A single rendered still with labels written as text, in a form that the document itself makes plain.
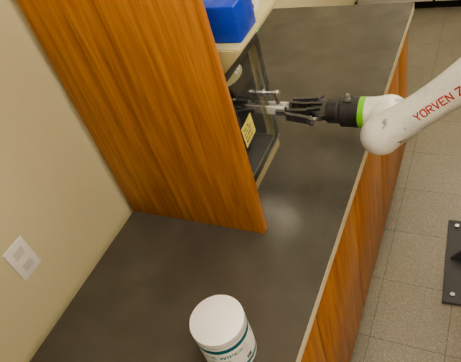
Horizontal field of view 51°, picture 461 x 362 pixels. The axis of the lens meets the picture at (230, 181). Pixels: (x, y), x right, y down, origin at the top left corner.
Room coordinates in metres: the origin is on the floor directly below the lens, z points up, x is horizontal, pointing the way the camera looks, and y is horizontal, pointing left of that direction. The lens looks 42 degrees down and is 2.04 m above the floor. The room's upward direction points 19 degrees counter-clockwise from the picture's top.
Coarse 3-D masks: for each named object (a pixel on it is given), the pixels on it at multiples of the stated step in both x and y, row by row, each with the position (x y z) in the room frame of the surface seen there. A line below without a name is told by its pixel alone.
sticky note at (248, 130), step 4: (248, 116) 1.18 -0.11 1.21; (248, 120) 1.18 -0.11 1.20; (252, 120) 1.19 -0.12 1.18; (244, 124) 1.15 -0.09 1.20; (248, 124) 1.17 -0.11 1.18; (252, 124) 1.19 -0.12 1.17; (244, 128) 1.15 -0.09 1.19; (248, 128) 1.17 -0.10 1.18; (252, 128) 1.19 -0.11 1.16; (244, 132) 1.14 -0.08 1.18; (248, 132) 1.16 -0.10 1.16; (252, 132) 1.18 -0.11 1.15; (244, 136) 1.14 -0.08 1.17; (248, 136) 1.16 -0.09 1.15; (252, 136) 1.17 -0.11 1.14; (248, 140) 1.15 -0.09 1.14; (248, 144) 1.15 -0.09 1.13
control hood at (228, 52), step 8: (264, 0) 1.23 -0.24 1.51; (272, 0) 1.21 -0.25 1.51; (264, 8) 1.18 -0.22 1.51; (256, 16) 1.15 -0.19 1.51; (264, 16) 1.14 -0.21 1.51; (256, 24) 1.11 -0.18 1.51; (248, 32) 1.08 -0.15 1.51; (248, 40) 1.05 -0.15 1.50; (224, 48) 1.04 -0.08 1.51; (232, 48) 1.03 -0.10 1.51; (240, 48) 1.02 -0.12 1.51; (224, 56) 1.04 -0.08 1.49; (232, 56) 1.02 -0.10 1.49; (224, 64) 1.04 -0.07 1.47; (232, 64) 1.03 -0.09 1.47; (224, 72) 1.04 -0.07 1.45
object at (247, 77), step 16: (256, 48) 1.30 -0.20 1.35; (240, 64) 1.21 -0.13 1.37; (256, 64) 1.28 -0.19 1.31; (240, 80) 1.19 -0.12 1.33; (256, 80) 1.26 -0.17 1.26; (240, 96) 1.17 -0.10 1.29; (256, 96) 1.24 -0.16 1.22; (240, 112) 1.15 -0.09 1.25; (256, 112) 1.23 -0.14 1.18; (240, 128) 1.13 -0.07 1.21; (256, 128) 1.21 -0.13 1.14; (272, 128) 1.29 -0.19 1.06; (256, 144) 1.19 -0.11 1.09; (272, 144) 1.27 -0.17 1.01; (256, 160) 1.16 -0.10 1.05; (256, 176) 1.14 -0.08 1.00
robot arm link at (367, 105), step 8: (368, 96) 1.12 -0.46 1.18; (376, 96) 1.10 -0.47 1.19; (384, 96) 1.08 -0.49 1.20; (392, 96) 1.07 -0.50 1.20; (400, 96) 1.07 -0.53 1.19; (360, 104) 1.09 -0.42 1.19; (368, 104) 1.08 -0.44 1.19; (376, 104) 1.06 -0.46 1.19; (384, 104) 1.04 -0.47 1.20; (392, 104) 1.03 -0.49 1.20; (360, 112) 1.08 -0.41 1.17; (368, 112) 1.06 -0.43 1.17; (360, 120) 1.07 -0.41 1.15
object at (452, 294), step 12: (456, 228) 1.40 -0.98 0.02; (456, 240) 1.34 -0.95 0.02; (456, 252) 1.28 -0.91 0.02; (456, 264) 1.21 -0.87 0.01; (444, 276) 1.18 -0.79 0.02; (456, 276) 1.16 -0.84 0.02; (444, 288) 1.12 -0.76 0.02; (456, 288) 1.10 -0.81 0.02; (444, 300) 1.06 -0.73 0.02; (456, 300) 1.05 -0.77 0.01
